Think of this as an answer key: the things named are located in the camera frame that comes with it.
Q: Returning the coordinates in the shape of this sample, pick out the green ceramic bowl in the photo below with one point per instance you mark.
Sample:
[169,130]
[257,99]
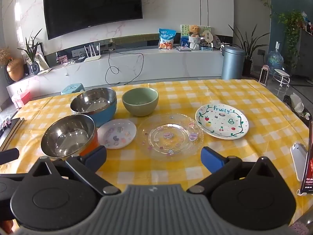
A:
[140,109]

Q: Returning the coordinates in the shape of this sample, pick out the yellow checkered tablecloth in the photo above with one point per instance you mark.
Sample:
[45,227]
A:
[256,98]

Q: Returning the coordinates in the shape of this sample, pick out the white round stool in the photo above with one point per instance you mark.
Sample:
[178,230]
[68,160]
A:
[281,74]

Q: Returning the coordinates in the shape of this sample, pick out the white marble tv console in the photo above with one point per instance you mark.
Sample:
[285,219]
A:
[171,63]

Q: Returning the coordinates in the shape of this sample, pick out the small white sticker-print plate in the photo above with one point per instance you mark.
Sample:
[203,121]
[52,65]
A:
[117,133]

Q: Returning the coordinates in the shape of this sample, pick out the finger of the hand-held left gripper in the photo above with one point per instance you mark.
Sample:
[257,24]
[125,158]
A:
[8,156]

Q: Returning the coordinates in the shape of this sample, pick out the silver trash bin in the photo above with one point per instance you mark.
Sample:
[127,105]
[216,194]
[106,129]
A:
[232,63]

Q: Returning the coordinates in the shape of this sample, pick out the white picture frame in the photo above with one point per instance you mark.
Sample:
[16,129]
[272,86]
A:
[42,60]

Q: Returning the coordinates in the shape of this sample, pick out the steel bowl with orange outside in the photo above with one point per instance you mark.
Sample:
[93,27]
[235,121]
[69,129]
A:
[63,139]

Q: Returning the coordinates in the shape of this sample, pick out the white router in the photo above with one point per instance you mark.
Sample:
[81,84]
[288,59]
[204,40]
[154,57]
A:
[92,57]

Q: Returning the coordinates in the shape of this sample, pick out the white flat device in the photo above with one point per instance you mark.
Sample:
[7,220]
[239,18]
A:
[298,160]

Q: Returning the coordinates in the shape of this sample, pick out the light blue plastic stool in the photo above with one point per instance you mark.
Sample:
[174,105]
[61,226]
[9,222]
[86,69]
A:
[72,88]

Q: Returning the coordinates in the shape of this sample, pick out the dried flower bunch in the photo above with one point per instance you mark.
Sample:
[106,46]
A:
[4,55]

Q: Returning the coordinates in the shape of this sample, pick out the round decorative fan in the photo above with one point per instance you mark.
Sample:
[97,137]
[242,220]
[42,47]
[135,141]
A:
[216,41]

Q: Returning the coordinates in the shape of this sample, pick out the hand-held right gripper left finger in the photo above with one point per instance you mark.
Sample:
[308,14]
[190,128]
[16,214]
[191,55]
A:
[94,157]

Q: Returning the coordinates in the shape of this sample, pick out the black wall television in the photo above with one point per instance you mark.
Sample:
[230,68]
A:
[93,5]

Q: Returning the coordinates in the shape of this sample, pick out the dark red card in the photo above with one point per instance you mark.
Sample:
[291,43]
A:
[308,169]

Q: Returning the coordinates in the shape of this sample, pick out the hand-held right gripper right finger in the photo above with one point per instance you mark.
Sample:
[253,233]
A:
[210,160]

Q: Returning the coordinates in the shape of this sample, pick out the hanging green vine plant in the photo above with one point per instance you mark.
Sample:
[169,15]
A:
[291,27]

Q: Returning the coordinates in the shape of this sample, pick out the white fruit-print plate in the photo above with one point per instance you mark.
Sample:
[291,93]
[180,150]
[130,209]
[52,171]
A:
[221,122]

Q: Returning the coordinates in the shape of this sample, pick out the pink box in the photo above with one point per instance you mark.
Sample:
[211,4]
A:
[21,99]

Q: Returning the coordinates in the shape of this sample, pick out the blue snack bag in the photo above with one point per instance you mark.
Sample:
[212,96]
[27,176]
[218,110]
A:
[167,39]

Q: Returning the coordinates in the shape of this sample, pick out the brown teddy bear in basket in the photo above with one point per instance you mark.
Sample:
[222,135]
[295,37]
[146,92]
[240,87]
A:
[195,36]

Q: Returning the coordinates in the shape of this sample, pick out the glass vase with green plant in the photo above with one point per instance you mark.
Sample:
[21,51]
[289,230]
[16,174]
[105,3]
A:
[34,67]

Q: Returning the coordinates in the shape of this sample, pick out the blue water jug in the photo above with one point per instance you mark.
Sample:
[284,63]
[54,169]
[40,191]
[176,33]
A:
[275,60]

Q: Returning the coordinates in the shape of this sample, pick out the grey side cabinet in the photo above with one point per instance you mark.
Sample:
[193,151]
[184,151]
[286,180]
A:
[305,53]

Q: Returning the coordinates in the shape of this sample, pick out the pink photo card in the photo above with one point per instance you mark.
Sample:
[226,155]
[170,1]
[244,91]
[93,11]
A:
[62,59]

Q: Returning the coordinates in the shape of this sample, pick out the person's left hand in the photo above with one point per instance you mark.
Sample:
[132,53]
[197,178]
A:
[5,227]

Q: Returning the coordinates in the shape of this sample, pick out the clear glass plate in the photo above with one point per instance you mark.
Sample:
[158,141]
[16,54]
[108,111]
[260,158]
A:
[171,137]

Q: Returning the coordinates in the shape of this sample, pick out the gold vase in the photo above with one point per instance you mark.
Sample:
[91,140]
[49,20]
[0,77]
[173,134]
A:
[15,69]

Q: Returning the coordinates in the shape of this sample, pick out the green picture card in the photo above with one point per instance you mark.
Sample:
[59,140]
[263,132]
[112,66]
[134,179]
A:
[184,35]

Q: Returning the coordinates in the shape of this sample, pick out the black bag with white tissue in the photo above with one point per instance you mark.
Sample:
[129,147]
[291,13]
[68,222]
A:
[297,104]

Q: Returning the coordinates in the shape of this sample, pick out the long-leaf potted plant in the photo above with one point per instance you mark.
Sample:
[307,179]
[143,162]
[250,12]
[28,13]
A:
[247,61]

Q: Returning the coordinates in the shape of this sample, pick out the small pink heater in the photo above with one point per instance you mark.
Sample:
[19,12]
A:
[264,74]

